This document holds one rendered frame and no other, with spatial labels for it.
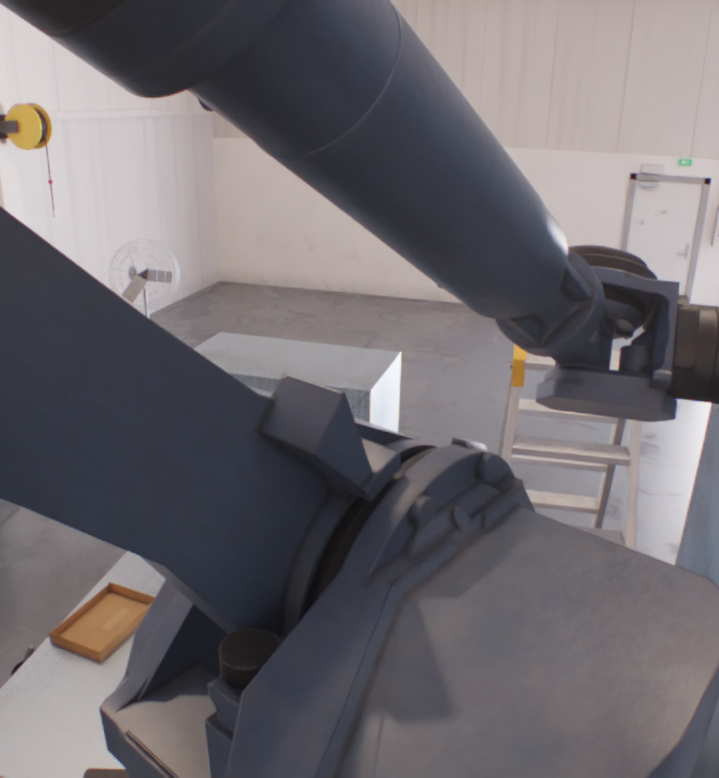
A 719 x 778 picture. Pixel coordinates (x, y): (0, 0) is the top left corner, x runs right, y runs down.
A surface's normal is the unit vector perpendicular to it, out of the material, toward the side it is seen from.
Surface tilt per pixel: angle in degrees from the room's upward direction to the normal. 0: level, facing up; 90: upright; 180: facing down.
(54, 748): 0
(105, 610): 0
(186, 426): 83
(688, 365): 86
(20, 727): 0
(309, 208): 90
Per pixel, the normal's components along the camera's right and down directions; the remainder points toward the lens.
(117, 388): 0.68, 0.17
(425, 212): 0.28, 0.85
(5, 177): 0.96, 0.12
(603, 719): -0.15, -0.82
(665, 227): -0.29, 0.35
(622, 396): -0.24, -0.21
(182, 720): 0.02, -0.93
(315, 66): 0.50, 0.68
